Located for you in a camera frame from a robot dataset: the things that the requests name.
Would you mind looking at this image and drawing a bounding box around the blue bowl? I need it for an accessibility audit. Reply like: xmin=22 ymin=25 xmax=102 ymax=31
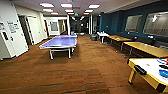
xmin=159 ymin=69 xmax=168 ymax=79

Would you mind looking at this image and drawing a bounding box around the white folding table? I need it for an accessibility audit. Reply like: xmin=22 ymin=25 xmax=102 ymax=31
xmin=96 ymin=31 xmax=110 ymax=44

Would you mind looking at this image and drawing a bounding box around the blue ping-pong table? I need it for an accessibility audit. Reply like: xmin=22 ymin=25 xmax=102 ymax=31
xmin=38 ymin=34 xmax=78 ymax=60

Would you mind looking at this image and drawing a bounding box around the rectangular ceiling light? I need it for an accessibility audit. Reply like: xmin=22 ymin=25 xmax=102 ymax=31
xmin=88 ymin=3 xmax=101 ymax=9
xmin=39 ymin=2 xmax=55 ymax=8
xmin=60 ymin=3 xmax=73 ymax=9

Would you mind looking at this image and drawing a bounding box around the dark framed window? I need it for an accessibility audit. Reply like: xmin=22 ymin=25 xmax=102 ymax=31
xmin=124 ymin=14 xmax=143 ymax=33
xmin=143 ymin=11 xmax=168 ymax=37

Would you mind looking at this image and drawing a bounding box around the light wooden game table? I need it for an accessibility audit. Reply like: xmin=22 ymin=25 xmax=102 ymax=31
xmin=123 ymin=41 xmax=168 ymax=60
xmin=127 ymin=57 xmax=168 ymax=94

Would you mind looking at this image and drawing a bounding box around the white hallway door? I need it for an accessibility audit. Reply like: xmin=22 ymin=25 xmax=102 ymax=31
xmin=0 ymin=1 xmax=30 ymax=61

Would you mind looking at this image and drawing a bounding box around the black round puck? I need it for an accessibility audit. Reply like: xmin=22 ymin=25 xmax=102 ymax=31
xmin=159 ymin=64 xmax=168 ymax=70

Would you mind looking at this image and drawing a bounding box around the white paper wall notice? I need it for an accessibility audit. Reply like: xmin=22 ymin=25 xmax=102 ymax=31
xmin=7 ymin=21 xmax=20 ymax=33

